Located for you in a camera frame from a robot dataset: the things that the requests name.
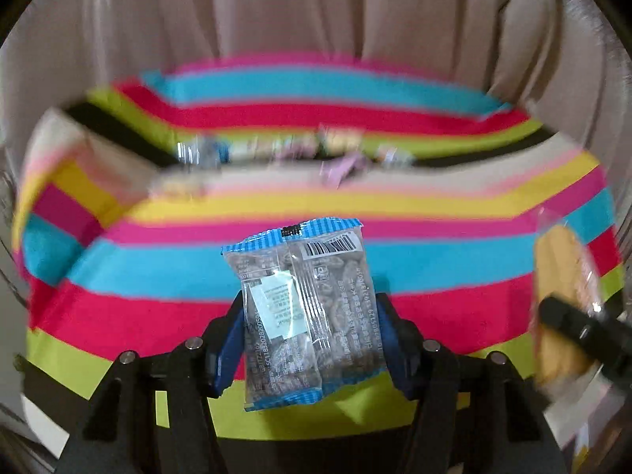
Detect yellow biscuit packet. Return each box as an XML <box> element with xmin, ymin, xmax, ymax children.
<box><xmin>527</xmin><ymin>207</ymin><xmax>607</xmax><ymax>398</ymax></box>

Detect striped colourful tablecloth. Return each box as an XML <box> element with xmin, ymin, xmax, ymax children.
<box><xmin>12</xmin><ymin>52</ymin><xmax>625</xmax><ymax>442</ymax></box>

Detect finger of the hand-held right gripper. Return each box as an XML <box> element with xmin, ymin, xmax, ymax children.
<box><xmin>538</xmin><ymin>295</ymin><xmax>632</xmax><ymax>392</ymax></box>

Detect small clear silver packet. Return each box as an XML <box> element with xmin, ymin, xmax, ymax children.
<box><xmin>177</xmin><ymin>139</ymin><xmax>232</xmax><ymax>167</ymax></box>

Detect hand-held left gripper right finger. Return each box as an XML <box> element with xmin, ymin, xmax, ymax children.
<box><xmin>376</xmin><ymin>291</ymin><xmax>564</xmax><ymax>474</ymax></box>

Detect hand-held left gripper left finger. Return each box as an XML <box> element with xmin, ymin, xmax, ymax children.
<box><xmin>54</xmin><ymin>289</ymin><xmax>248</xmax><ymax>474</ymax></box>

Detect pink snack packet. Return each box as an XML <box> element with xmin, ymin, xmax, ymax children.
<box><xmin>318</xmin><ymin>154</ymin><xmax>369</xmax><ymax>187</ymax></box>

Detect pale yellow snack packet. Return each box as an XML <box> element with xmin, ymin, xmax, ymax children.
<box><xmin>318</xmin><ymin>127</ymin><xmax>365</xmax><ymax>155</ymax></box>

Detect clear snack packet blue edges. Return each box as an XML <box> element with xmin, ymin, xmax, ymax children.
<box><xmin>220</xmin><ymin>217</ymin><xmax>388</xmax><ymax>413</ymax></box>

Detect pale white snack packet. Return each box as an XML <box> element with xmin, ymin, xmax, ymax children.
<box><xmin>232</xmin><ymin>135</ymin><xmax>317</xmax><ymax>160</ymax></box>

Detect small grey snack packet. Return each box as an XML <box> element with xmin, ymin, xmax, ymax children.
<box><xmin>378</xmin><ymin>145</ymin><xmax>414</xmax><ymax>166</ymax></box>

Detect beige curtain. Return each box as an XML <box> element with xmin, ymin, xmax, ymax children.
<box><xmin>0</xmin><ymin>0</ymin><xmax>632</xmax><ymax>208</ymax></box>

